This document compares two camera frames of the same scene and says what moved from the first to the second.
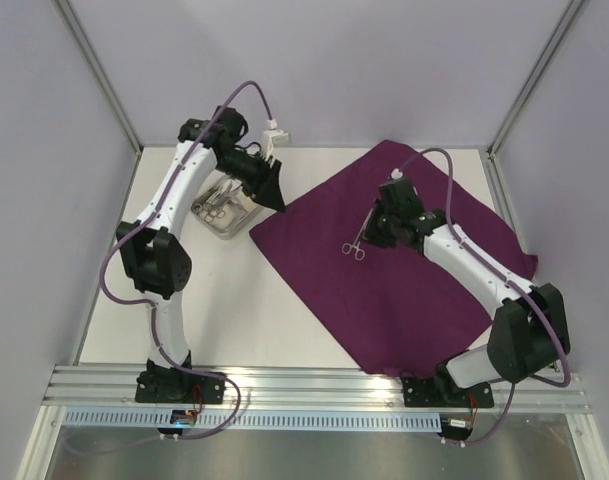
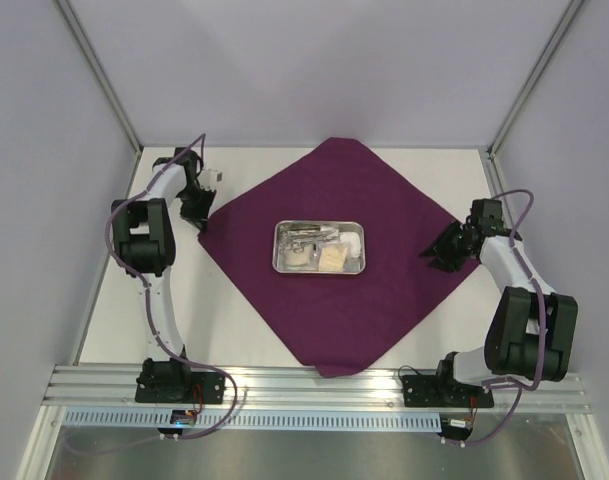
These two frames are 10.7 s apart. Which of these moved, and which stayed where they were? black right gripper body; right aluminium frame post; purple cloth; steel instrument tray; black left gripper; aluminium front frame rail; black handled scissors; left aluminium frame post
Moved: black handled scissors; black right gripper body; black left gripper; steel instrument tray; purple cloth
Stayed: left aluminium frame post; right aluminium frame post; aluminium front frame rail
